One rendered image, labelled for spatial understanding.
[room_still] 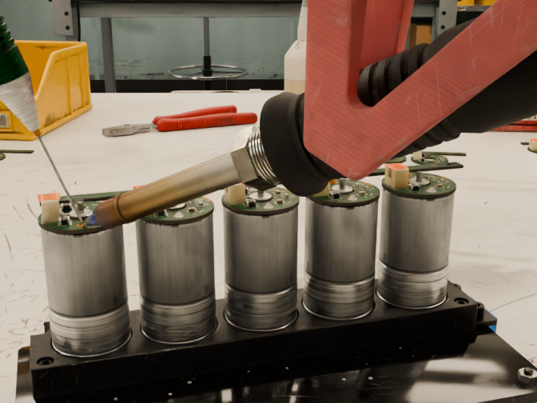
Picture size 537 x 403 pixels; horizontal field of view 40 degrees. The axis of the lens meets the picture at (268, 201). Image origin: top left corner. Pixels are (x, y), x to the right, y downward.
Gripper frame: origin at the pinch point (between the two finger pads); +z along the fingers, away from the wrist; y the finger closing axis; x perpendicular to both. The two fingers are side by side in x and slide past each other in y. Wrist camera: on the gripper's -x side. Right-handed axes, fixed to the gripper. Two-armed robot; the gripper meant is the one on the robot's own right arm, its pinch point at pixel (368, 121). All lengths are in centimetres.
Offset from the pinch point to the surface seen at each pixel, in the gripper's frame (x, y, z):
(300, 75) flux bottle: -16.3, -40.8, 15.4
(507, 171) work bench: 2.2, -32.9, 10.2
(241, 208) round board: -3.0, -3.5, 5.9
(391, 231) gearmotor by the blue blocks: 0.9, -7.4, 5.7
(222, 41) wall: -193, -382, 153
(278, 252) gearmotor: -1.4, -3.9, 6.8
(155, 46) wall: -225, -362, 173
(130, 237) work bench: -10.5, -12.1, 16.6
